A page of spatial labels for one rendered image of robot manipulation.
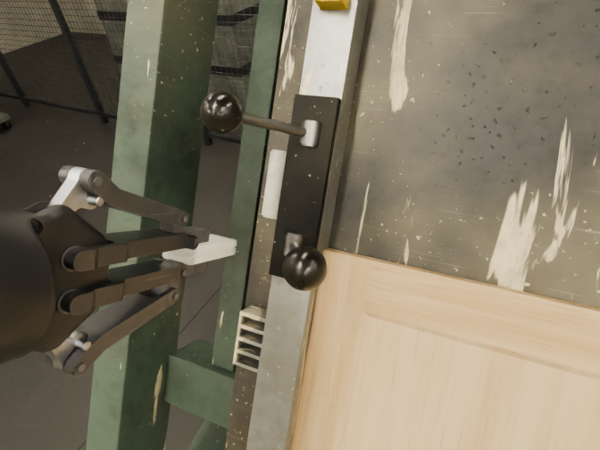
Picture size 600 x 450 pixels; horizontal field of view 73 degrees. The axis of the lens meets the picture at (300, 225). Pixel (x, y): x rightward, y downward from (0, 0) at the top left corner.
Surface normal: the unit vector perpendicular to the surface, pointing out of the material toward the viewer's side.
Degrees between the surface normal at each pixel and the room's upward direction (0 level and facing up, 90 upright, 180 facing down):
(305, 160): 55
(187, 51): 90
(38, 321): 100
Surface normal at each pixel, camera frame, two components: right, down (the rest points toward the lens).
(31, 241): 0.71, -0.63
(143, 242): 0.91, 0.19
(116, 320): 0.06, -0.94
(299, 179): -0.38, 0.06
